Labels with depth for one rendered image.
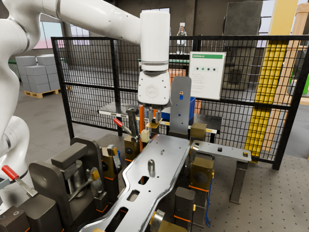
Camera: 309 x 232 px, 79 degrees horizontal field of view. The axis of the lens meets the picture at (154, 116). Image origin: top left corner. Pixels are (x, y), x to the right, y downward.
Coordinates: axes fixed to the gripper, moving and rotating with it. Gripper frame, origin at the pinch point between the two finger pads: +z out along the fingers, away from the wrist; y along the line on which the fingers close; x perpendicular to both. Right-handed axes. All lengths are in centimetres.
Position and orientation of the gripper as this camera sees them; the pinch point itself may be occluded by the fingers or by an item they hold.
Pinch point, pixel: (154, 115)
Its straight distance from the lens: 64.5
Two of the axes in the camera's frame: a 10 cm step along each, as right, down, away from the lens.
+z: -0.1, 9.2, 3.9
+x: 3.0, -3.7, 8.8
